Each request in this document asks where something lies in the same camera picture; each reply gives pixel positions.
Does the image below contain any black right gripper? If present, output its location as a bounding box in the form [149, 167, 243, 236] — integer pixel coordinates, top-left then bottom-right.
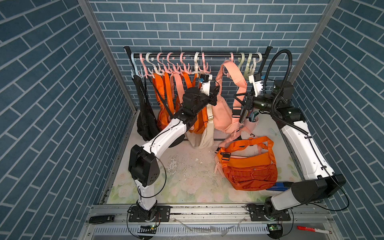
[233, 93, 276, 116]

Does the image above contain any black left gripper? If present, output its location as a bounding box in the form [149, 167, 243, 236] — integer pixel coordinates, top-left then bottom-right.
[190, 85, 219, 117]

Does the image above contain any beige bag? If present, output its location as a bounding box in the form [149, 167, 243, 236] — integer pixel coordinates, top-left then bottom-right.
[186, 105, 215, 149]

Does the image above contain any bright orange crescent bag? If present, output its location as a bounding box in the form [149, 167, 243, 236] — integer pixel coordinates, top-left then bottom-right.
[216, 136, 276, 168]

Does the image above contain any dark orange bag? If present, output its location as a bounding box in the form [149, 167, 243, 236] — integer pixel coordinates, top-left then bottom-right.
[219, 152, 278, 191]

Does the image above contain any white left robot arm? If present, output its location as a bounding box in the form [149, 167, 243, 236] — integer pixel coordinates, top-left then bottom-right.
[129, 86, 220, 222]

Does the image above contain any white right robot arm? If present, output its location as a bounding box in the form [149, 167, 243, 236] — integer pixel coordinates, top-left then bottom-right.
[235, 50, 346, 221]

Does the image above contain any green hook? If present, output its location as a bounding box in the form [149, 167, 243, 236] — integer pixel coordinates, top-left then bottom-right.
[238, 53, 245, 70]
[244, 53, 253, 79]

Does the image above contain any pink hook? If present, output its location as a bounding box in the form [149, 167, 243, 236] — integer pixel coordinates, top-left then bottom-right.
[223, 52, 234, 78]

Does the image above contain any white hook right end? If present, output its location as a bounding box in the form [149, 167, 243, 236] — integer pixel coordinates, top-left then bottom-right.
[249, 52, 263, 75]

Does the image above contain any orange bag left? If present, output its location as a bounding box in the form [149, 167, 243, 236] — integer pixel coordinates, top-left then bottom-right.
[152, 73, 175, 130]

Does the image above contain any black bag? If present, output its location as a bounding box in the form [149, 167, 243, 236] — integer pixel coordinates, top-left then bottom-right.
[133, 75, 160, 141]

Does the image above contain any light blue hook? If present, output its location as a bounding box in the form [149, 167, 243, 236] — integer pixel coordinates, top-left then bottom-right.
[130, 53, 142, 77]

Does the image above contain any pink metal pen bucket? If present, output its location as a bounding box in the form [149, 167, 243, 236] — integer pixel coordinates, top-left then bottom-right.
[244, 110, 260, 135]

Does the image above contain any black clothes rack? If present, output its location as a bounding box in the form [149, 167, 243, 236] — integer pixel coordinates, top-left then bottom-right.
[123, 45, 273, 142]

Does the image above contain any blue card device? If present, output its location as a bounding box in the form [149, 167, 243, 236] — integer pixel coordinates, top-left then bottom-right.
[266, 182, 294, 192]

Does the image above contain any red white marker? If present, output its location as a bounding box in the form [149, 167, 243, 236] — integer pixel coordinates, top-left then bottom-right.
[297, 226, 332, 235]

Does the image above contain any black remote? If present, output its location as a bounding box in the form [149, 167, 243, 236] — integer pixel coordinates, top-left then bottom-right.
[89, 215, 115, 225]

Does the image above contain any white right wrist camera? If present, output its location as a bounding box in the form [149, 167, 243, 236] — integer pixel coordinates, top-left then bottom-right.
[248, 73, 264, 97]

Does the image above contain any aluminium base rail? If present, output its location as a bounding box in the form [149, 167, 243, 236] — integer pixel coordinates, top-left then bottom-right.
[80, 203, 342, 240]

